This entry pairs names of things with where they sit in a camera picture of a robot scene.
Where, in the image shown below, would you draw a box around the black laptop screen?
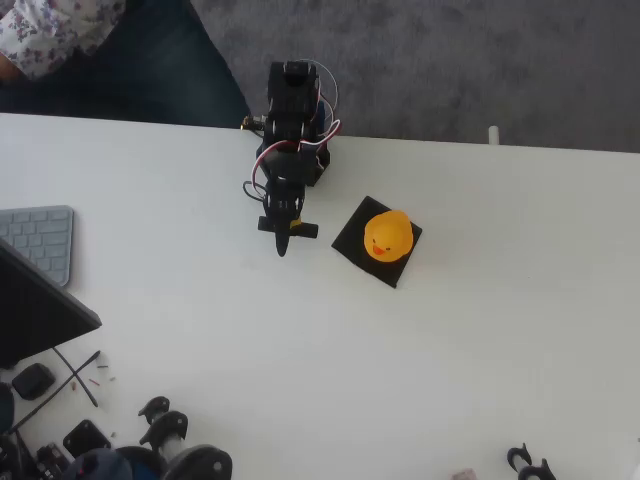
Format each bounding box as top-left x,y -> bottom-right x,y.
0,238 -> 103,370

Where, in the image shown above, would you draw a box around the forearm in floral sleeve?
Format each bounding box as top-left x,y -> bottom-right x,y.
0,0 -> 129,84

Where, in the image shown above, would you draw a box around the black square mounting plate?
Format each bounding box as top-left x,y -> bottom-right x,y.
62,418 -> 112,459

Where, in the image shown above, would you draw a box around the thin white wire loop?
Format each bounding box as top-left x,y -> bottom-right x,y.
314,62 -> 340,114

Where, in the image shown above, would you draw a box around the yellow rubber duck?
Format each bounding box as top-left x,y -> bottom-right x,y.
363,209 -> 415,264

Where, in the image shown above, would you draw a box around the small black pouch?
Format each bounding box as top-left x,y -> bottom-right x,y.
11,363 -> 56,401

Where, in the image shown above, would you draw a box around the black square foam pad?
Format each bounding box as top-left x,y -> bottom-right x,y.
330,195 -> 423,290

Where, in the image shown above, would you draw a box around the black camera bar on gripper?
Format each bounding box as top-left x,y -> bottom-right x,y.
257,215 -> 319,240

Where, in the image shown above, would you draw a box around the grey keyboard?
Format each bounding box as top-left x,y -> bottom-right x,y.
0,204 -> 75,288

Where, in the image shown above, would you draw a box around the red white servo cable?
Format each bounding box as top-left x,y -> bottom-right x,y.
298,119 -> 343,151
251,140 -> 301,199

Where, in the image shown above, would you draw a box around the black electronics module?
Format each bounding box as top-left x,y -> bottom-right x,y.
33,442 -> 71,480

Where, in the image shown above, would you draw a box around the black servo cable loop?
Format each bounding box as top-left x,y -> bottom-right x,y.
243,180 -> 269,204

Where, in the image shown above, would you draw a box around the thin black cable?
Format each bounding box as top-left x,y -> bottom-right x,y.
5,350 -> 102,435

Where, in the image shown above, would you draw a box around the person's legs in dark jeans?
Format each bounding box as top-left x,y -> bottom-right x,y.
0,0 -> 253,129

